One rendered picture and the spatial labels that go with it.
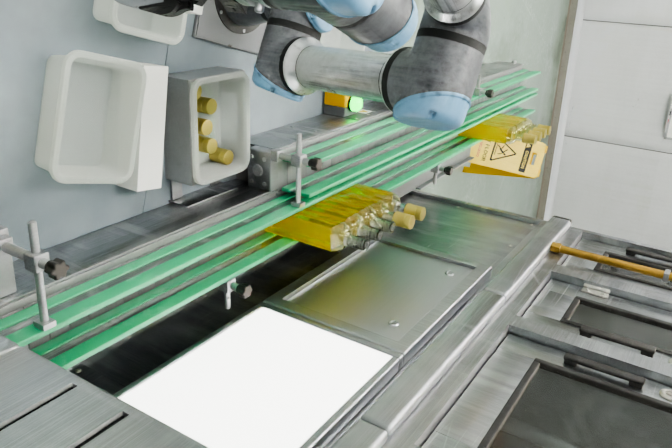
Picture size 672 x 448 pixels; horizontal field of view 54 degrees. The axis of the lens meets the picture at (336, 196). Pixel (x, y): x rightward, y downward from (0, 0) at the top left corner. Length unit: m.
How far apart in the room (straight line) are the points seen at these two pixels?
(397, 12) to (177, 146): 0.78
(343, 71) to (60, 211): 0.57
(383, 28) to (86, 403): 0.45
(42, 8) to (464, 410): 0.99
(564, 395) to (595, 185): 6.26
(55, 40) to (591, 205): 6.80
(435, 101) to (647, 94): 6.26
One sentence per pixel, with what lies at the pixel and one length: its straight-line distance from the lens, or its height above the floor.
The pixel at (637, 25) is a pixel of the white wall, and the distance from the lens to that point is 7.22.
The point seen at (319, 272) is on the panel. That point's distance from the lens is 1.56.
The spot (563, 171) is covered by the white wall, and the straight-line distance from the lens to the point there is 7.58.
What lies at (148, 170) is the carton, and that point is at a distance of 1.34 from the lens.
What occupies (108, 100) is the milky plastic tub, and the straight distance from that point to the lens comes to 1.32.
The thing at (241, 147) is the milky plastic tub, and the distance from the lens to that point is 1.50.
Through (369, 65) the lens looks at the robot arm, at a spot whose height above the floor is 1.20.
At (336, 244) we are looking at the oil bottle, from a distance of 1.43.
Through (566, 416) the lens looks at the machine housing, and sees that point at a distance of 1.30.
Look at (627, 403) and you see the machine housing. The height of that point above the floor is 1.69.
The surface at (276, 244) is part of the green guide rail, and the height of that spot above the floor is 0.95.
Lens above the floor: 1.77
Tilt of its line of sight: 30 degrees down
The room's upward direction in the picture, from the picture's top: 104 degrees clockwise
